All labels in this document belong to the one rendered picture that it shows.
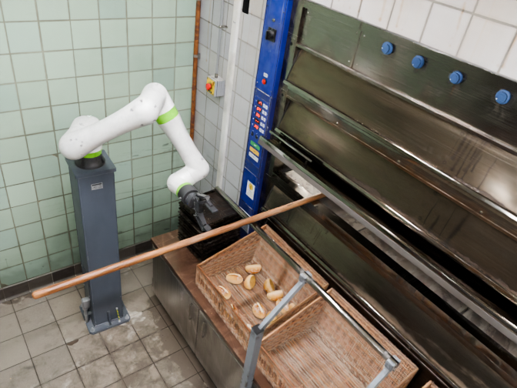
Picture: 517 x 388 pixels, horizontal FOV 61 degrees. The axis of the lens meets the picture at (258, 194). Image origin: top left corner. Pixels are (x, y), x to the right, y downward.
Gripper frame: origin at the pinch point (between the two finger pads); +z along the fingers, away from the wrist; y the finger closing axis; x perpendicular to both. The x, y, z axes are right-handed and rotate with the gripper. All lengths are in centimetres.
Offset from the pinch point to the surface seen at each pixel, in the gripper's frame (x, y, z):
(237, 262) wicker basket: -33, 58, -19
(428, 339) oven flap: -56, 19, 89
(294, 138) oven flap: -53, -27, -12
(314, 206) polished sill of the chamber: -55, 2, 10
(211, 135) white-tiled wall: -54, 12, -91
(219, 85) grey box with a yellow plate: -50, -28, -80
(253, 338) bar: 5, 29, 46
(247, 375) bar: 5, 55, 47
